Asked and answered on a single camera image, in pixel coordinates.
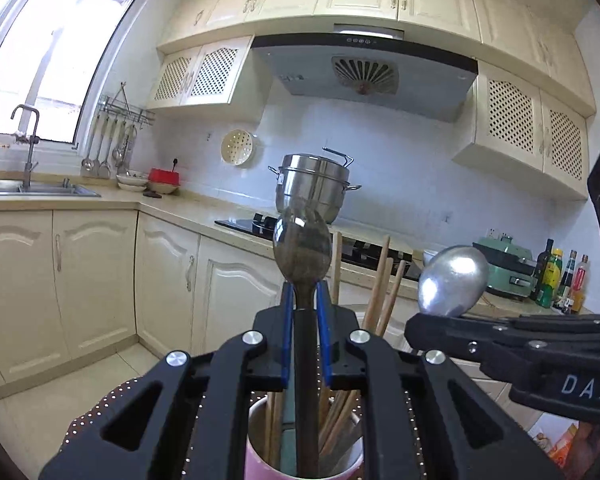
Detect grey range hood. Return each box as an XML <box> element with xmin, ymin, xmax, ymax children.
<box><xmin>250</xmin><ymin>24</ymin><xmax>480</xmax><ymax>123</ymax></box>

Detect dark sauce bottle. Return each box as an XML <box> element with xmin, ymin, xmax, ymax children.
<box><xmin>560</xmin><ymin>250</ymin><xmax>579</xmax><ymax>311</ymax></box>

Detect steel sink faucet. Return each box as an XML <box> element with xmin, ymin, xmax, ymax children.
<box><xmin>11</xmin><ymin>105</ymin><xmax>41</xmax><ymax>191</ymax></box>

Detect stainless steel steamer pot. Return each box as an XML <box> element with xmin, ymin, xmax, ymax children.
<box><xmin>267</xmin><ymin>147</ymin><xmax>362</xmax><ymax>225</ymax></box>

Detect kitchen window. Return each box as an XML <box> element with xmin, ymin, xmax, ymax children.
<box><xmin>0</xmin><ymin>0</ymin><xmax>153</xmax><ymax>143</ymax></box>

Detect black gas stove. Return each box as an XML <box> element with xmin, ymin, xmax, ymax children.
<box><xmin>215</xmin><ymin>212</ymin><xmax>428</xmax><ymax>266</ymax></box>

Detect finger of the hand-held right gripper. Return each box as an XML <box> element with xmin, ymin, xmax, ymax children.
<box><xmin>460</xmin><ymin>313</ymin><xmax>600</xmax><ymax>333</ymax></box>
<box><xmin>404</xmin><ymin>313</ymin><xmax>600</xmax><ymax>362</ymax></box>

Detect cream base cabinets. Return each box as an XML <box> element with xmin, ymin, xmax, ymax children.
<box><xmin>0</xmin><ymin>207</ymin><xmax>546</xmax><ymax>391</ymax></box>

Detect green electric cooker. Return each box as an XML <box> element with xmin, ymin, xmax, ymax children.
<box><xmin>472</xmin><ymin>237</ymin><xmax>538</xmax><ymax>301</ymax></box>

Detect red pot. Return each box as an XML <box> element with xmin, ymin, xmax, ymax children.
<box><xmin>147</xmin><ymin>157</ymin><xmax>182</xmax><ymax>186</ymax></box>

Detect pile of wooden chopsticks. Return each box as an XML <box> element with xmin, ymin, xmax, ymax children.
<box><xmin>265</xmin><ymin>232</ymin><xmax>411</xmax><ymax>471</ymax></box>

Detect steel spoon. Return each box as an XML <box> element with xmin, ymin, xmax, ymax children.
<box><xmin>417</xmin><ymin>245</ymin><xmax>490</xmax><ymax>318</ymax></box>
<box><xmin>272</xmin><ymin>200</ymin><xmax>332</xmax><ymax>478</ymax></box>

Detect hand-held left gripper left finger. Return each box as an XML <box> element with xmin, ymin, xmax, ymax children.
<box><xmin>39</xmin><ymin>282</ymin><xmax>297</xmax><ymax>480</ymax></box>

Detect white hanging colander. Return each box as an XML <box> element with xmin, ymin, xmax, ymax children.
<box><xmin>221</xmin><ymin>129</ymin><xmax>257</xmax><ymax>167</ymax></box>

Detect wall utensil rail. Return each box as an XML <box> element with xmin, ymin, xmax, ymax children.
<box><xmin>99</xmin><ymin>82</ymin><xmax>156</xmax><ymax>128</ymax></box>

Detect green bottle yellow cap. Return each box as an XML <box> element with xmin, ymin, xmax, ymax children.
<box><xmin>537</xmin><ymin>249</ymin><xmax>565</xmax><ymax>309</ymax></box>

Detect stack of white bowls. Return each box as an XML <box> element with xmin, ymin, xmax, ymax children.
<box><xmin>116</xmin><ymin>172</ymin><xmax>149</xmax><ymax>192</ymax></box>

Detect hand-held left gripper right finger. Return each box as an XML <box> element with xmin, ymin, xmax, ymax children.
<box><xmin>315</xmin><ymin>280</ymin><xmax>566</xmax><ymax>480</ymax></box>

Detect dark oil bottle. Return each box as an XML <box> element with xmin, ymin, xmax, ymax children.
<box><xmin>536</xmin><ymin>239</ymin><xmax>555</xmax><ymax>306</ymax></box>

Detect steel kitchen sink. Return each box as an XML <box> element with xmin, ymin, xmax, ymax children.
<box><xmin>0</xmin><ymin>180</ymin><xmax>102</xmax><ymax>199</ymax></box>

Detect red label sauce bottle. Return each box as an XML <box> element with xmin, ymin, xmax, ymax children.
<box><xmin>572</xmin><ymin>254</ymin><xmax>590</xmax><ymax>314</ymax></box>

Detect pink utensil holder cup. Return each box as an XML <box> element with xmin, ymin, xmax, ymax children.
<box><xmin>244</xmin><ymin>392</ymin><xmax>367</xmax><ymax>480</ymax></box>

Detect orange packet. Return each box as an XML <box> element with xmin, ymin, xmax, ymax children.
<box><xmin>530</xmin><ymin>422</ymin><xmax>581</xmax><ymax>466</ymax></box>

